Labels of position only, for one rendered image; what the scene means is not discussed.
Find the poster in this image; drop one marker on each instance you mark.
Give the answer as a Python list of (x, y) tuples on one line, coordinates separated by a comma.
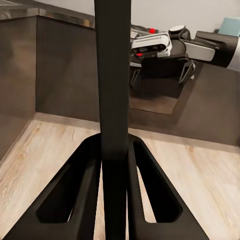
[(113, 43)]

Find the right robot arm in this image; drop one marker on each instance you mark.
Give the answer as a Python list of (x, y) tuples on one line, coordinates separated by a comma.
[(174, 50)]

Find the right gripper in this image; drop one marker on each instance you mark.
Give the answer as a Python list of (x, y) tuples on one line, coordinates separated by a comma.
[(176, 65)]

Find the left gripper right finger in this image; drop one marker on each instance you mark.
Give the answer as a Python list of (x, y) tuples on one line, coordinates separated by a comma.
[(174, 219)]

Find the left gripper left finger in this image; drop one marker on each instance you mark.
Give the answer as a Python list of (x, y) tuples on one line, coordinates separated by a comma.
[(66, 208)]

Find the burner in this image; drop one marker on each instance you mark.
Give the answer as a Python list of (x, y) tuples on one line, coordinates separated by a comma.
[(142, 29)]

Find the oven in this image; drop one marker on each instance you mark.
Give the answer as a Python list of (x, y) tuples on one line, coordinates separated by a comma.
[(160, 99)]

